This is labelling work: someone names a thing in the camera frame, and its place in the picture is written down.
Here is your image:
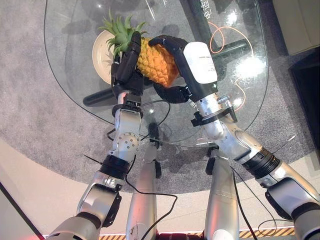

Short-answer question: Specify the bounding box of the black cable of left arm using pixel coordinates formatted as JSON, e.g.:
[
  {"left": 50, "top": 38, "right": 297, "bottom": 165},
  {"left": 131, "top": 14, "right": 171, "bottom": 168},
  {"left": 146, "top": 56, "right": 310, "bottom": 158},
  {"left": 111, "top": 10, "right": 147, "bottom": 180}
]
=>
[{"left": 106, "top": 99, "right": 179, "bottom": 240}]

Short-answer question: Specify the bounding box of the silver left robot leg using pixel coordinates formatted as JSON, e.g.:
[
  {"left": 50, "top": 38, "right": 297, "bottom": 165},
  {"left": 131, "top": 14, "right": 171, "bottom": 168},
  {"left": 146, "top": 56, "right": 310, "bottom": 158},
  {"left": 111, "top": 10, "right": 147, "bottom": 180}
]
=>
[{"left": 124, "top": 123, "right": 162, "bottom": 240}]

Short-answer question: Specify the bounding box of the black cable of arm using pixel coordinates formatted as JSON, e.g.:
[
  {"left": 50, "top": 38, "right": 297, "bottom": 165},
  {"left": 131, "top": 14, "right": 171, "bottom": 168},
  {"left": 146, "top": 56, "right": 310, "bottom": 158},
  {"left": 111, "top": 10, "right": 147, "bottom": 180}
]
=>
[
  {"left": 231, "top": 166, "right": 295, "bottom": 240},
  {"left": 106, "top": 99, "right": 179, "bottom": 240}
]

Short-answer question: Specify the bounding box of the yellow black hazard tape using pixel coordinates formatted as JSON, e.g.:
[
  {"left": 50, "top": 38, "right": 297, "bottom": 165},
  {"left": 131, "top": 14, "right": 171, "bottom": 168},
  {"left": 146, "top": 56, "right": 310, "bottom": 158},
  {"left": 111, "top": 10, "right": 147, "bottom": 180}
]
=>
[{"left": 42, "top": 227, "right": 296, "bottom": 240}]

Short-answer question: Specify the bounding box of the glass table top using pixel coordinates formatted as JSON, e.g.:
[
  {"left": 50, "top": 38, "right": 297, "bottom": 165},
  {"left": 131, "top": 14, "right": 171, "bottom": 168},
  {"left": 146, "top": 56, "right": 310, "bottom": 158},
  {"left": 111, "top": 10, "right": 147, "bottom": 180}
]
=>
[{"left": 43, "top": 0, "right": 270, "bottom": 149}]

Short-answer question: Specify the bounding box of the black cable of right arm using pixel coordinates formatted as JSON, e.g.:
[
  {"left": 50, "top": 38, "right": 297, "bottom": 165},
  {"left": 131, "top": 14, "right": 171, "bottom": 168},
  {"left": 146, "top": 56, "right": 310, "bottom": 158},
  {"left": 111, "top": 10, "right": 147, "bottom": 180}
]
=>
[{"left": 231, "top": 166, "right": 295, "bottom": 240}]

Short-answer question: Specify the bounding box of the yellow pineapple with green crown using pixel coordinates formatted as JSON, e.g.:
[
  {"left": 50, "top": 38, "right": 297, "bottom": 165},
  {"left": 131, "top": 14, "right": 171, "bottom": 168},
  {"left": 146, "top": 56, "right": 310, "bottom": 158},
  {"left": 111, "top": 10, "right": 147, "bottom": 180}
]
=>
[{"left": 98, "top": 8, "right": 181, "bottom": 89}]

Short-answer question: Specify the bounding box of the grey carpet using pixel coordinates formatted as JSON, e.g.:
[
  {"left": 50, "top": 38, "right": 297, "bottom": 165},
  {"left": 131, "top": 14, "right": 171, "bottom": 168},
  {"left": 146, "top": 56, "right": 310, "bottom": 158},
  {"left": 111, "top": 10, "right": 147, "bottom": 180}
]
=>
[{"left": 0, "top": 0, "right": 320, "bottom": 195}]

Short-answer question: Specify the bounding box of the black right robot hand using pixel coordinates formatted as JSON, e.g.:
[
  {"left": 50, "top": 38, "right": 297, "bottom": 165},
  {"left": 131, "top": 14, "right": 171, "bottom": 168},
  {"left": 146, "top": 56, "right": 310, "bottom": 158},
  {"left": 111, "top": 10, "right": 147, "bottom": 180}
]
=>
[{"left": 148, "top": 35, "right": 219, "bottom": 105}]

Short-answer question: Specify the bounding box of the cream sofa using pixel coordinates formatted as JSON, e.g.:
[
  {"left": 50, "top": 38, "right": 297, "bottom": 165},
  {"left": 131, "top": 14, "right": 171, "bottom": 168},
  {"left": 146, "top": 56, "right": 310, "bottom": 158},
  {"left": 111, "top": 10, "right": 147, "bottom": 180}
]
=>
[{"left": 271, "top": 0, "right": 320, "bottom": 56}]

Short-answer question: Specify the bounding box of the black table base bar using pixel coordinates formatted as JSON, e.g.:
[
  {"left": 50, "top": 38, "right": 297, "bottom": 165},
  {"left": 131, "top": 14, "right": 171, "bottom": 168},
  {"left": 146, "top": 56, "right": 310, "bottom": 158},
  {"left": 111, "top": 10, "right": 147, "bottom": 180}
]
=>
[{"left": 82, "top": 0, "right": 253, "bottom": 108}]

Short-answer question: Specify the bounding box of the silver robot leg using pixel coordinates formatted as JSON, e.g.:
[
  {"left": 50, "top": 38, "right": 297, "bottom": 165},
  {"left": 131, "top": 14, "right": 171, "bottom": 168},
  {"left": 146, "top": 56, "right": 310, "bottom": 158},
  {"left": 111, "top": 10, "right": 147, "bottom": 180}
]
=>
[
  {"left": 204, "top": 146, "right": 240, "bottom": 240},
  {"left": 124, "top": 123, "right": 162, "bottom": 240}
]

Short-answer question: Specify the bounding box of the cream round plate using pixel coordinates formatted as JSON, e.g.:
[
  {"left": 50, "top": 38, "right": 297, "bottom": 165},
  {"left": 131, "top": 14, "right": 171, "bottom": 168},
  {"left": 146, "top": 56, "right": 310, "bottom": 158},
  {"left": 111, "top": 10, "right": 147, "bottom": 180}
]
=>
[{"left": 91, "top": 30, "right": 118, "bottom": 85}]

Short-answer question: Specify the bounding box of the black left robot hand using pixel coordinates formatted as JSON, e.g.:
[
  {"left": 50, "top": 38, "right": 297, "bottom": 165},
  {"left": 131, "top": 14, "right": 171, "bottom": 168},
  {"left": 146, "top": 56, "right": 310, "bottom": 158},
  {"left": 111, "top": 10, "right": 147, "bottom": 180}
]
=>
[{"left": 110, "top": 31, "right": 145, "bottom": 98}]

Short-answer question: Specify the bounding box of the silver right robot leg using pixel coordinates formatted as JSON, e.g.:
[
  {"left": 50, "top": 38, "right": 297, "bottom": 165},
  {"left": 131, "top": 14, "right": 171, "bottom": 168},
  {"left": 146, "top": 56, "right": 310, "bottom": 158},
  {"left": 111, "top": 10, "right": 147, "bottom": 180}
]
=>
[{"left": 204, "top": 146, "right": 240, "bottom": 240}]

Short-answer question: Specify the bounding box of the dark cabinet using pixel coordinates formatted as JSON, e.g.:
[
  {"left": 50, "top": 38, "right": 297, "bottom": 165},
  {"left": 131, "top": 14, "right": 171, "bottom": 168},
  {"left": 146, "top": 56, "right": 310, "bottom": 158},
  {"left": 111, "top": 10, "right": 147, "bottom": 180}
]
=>
[{"left": 287, "top": 49, "right": 320, "bottom": 153}]

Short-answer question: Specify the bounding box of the orange cable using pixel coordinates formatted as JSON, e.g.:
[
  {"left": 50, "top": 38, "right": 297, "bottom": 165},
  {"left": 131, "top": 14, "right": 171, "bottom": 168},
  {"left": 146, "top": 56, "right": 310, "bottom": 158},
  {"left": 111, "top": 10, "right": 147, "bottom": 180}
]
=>
[{"left": 207, "top": 20, "right": 248, "bottom": 111}]

